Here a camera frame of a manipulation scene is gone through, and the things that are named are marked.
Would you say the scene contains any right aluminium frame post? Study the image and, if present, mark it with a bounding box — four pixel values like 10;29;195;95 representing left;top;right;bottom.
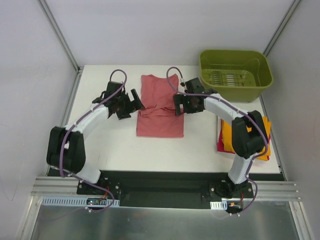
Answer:
263;0;303;57

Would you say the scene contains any right grey cable duct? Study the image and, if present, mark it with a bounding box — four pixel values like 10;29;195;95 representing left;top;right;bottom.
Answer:
210;200;228;211

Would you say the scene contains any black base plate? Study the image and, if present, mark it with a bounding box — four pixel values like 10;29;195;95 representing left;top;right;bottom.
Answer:
76;170;255;209

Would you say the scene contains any folded orange t shirt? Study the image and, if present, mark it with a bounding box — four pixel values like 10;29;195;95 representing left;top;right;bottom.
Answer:
221;115;272;161

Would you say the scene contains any aluminium frame post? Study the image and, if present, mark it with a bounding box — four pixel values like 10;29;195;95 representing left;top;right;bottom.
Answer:
37;0;81;73
263;0;303;57

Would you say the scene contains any grey cable duct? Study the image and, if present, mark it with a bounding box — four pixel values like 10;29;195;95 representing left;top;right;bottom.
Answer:
210;200;228;211
41;196;120;208

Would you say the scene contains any pink red t shirt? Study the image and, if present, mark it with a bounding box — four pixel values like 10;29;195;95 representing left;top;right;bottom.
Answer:
136;74;184;138

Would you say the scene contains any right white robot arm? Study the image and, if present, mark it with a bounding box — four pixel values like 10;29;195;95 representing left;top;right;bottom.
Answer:
173;78;268;199

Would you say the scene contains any olive green plastic basket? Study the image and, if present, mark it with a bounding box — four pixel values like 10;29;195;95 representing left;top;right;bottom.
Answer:
199;49;273;103

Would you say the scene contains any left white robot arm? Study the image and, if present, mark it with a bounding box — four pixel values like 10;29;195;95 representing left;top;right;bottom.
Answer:
46;81;144;195

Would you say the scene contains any left grey cable duct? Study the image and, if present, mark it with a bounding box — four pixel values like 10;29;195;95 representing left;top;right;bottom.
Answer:
41;196;120;208

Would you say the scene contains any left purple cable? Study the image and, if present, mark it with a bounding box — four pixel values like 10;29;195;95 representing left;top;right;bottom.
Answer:
47;69;128;222

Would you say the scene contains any left aluminium frame post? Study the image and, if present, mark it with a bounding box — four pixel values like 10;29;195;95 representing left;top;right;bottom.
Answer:
37;0;81;73

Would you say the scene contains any folded magenta t shirt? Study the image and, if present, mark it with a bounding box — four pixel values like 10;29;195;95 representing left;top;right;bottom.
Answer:
217;121;271;161

